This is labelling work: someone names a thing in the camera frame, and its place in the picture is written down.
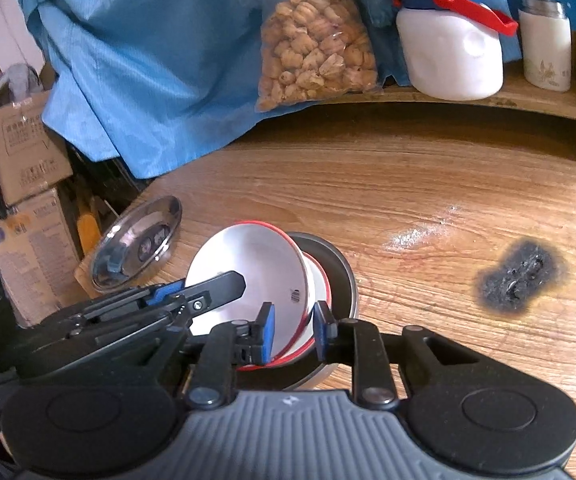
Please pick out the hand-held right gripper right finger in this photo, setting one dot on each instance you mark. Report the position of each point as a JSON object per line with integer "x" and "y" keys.
{"x": 324, "y": 332}

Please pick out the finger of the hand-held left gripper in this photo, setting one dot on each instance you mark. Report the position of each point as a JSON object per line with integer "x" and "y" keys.
{"x": 118, "y": 340}
{"x": 218, "y": 285}

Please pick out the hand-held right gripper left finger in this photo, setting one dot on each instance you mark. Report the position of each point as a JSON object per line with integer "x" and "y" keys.
{"x": 268, "y": 332}

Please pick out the white red-rimmed bowl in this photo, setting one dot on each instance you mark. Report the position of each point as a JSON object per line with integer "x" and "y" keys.
{"x": 319, "y": 285}
{"x": 258, "y": 270}

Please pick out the steel bowl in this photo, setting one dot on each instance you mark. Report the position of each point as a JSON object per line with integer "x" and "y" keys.
{"x": 339, "y": 280}

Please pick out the steel plate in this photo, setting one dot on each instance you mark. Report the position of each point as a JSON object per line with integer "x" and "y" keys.
{"x": 133, "y": 240}

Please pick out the large printed cardboard box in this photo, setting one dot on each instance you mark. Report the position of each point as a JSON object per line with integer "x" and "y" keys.
{"x": 38, "y": 250}

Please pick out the yellow object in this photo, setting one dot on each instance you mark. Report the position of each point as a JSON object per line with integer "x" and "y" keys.
{"x": 88, "y": 230}

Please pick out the small cardboard box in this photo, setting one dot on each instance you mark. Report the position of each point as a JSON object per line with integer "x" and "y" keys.
{"x": 23, "y": 150}

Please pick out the light blue cloth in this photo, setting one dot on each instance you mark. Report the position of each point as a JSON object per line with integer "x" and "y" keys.
{"x": 143, "y": 60}

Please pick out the clear bag of snacks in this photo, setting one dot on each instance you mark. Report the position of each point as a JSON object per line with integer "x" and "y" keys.
{"x": 313, "y": 50}

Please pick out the grey bag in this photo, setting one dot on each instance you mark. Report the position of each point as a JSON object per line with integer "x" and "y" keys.
{"x": 18, "y": 80}

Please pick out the white jug with blue lid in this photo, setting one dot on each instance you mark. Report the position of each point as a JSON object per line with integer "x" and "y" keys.
{"x": 447, "y": 55}

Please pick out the wooden desk shelf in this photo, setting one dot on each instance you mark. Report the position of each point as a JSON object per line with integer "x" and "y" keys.
{"x": 542, "y": 110}

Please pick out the white thermos bottle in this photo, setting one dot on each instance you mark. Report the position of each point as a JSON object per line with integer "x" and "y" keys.
{"x": 545, "y": 50}

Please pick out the black metal frame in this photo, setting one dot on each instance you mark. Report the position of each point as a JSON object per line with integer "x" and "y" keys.
{"x": 105, "y": 180}

